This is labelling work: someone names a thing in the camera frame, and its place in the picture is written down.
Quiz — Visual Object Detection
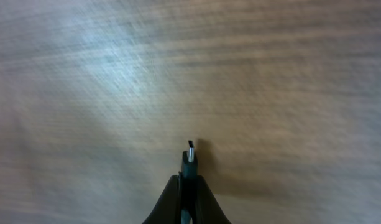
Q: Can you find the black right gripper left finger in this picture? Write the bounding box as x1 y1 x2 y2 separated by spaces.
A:
143 174 182 224

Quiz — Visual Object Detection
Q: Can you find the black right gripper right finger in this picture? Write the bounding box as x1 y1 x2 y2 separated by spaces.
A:
195 175 231 224

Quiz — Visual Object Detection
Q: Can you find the black USB charging cable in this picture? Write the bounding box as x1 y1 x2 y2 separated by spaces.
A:
180 139 199 224

